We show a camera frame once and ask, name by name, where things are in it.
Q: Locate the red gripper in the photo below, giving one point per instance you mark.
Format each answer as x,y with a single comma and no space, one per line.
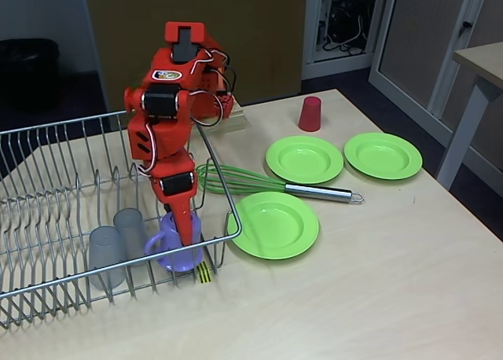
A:
175,184

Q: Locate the purple plastic mug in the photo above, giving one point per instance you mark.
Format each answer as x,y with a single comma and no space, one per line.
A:
177,262

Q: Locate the translucent grey plastic cup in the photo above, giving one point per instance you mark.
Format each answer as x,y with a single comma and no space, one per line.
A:
131,230
104,246

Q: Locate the red plastic cup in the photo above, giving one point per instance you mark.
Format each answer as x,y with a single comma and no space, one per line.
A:
309,114

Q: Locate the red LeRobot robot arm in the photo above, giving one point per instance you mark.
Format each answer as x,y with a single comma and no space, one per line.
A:
161,140

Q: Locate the green plastic plate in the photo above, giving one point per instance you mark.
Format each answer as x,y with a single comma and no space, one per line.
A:
275,226
383,155
304,159

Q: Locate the wooden base block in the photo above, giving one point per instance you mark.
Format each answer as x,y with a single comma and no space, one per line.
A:
236,120

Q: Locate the brown pin board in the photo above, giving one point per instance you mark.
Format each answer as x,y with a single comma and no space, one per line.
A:
110,14

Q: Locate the white office cupboard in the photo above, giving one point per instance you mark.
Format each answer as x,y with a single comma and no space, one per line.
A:
416,41

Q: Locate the beige side table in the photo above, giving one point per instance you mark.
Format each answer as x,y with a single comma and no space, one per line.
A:
483,55

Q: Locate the black cupboard lock knob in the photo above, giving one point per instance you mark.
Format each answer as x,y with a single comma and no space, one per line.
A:
465,24

